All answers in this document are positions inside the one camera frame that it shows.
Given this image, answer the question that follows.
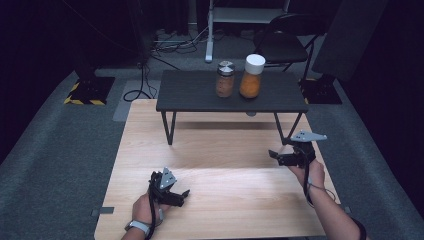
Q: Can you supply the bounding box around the hand-held gripper cable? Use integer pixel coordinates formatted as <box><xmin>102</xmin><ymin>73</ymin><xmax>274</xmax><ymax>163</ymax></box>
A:
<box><xmin>145</xmin><ymin>172</ymin><xmax>158</xmax><ymax>240</ymax></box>
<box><xmin>300</xmin><ymin>145</ymin><xmax>337</xmax><ymax>207</ymax></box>

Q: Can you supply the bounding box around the black metal-legged shelf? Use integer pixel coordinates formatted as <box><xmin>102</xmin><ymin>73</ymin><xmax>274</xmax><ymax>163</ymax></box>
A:
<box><xmin>155</xmin><ymin>69</ymin><xmax>310</xmax><ymax>147</ymax></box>

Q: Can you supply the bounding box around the bundle of floor cables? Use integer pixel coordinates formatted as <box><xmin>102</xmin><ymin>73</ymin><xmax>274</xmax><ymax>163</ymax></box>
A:
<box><xmin>151</xmin><ymin>27</ymin><xmax>209</xmax><ymax>57</ymax></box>

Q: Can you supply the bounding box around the silver lid glass jar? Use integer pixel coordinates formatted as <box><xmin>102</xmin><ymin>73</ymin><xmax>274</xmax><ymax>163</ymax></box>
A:
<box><xmin>215</xmin><ymin>60</ymin><xmax>236</xmax><ymax>99</ymax></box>

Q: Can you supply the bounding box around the white wristwatch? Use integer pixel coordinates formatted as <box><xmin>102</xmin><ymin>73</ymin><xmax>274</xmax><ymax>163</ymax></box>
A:
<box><xmin>124</xmin><ymin>219</ymin><xmax>152</xmax><ymax>236</ymax></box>

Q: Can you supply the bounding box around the black floor cable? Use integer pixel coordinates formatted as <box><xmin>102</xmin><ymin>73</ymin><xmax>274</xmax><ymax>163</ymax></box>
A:
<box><xmin>122</xmin><ymin>62</ymin><xmax>158</xmax><ymax>103</ymax></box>

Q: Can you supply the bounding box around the grey tape strip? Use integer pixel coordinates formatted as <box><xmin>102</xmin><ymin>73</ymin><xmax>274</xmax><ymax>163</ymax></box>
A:
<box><xmin>90</xmin><ymin>206</ymin><xmax>115</xmax><ymax>218</ymax></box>

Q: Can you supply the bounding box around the person's left hand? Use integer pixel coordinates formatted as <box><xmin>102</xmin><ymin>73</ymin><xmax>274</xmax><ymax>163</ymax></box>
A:
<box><xmin>131</xmin><ymin>192</ymin><xmax>171</xmax><ymax>225</ymax></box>

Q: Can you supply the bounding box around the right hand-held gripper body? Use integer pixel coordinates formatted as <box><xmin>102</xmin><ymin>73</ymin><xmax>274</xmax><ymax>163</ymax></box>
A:
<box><xmin>276</xmin><ymin>130</ymin><xmax>329</xmax><ymax>168</ymax></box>

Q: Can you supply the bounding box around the person's right hand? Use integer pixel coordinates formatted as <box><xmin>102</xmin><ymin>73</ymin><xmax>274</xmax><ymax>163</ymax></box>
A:
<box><xmin>287</xmin><ymin>158</ymin><xmax>326</xmax><ymax>190</ymax></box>

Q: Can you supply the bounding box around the white metal stand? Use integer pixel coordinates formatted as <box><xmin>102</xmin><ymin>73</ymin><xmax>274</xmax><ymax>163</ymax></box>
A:
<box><xmin>204</xmin><ymin>0</ymin><xmax>292</xmax><ymax>64</ymax></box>

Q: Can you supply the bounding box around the white lid orange spice jar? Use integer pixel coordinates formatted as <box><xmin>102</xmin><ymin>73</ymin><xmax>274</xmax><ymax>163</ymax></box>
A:
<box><xmin>238</xmin><ymin>53</ymin><xmax>267</xmax><ymax>100</ymax></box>

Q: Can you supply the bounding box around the black folding chair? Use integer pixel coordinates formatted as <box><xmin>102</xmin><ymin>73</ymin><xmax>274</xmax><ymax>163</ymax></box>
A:
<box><xmin>243</xmin><ymin>12</ymin><xmax>330</xmax><ymax>82</ymax></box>

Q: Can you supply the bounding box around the right hand-held gripper cable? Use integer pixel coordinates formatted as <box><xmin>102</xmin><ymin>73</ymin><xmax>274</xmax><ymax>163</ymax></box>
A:
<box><xmin>300</xmin><ymin>145</ymin><xmax>337</xmax><ymax>207</ymax></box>

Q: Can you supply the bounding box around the left hand-held gripper cable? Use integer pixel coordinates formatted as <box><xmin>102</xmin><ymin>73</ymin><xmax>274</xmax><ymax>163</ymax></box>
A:
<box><xmin>145</xmin><ymin>172</ymin><xmax>158</xmax><ymax>240</ymax></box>

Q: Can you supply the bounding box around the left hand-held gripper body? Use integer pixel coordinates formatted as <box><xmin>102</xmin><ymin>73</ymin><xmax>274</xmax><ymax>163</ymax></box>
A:
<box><xmin>148</xmin><ymin>167</ymin><xmax>185</xmax><ymax>207</ymax></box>

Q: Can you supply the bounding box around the black wristband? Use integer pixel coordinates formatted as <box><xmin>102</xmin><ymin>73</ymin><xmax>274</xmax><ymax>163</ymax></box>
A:
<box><xmin>351</xmin><ymin>217</ymin><xmax>368</xmax><ymax>240</ymax></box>

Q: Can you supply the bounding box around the black yellow-striped base plate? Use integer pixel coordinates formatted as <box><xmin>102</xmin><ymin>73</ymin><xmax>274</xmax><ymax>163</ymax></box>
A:
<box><xmin>63</xmin><ymin>76</ymin><xmax>116</xmax><ymax>107</ymax></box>
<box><xmin>298</xmin><ymin>77</ymin><xmax>343</xmax><ymax>106</ymax></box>

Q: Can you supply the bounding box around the grey upright panel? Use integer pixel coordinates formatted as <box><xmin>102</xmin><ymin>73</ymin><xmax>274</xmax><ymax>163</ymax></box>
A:
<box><xmin>311</xmin><ymin>0</ymin><xmax>390</xmax><ymax>83</ymax></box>

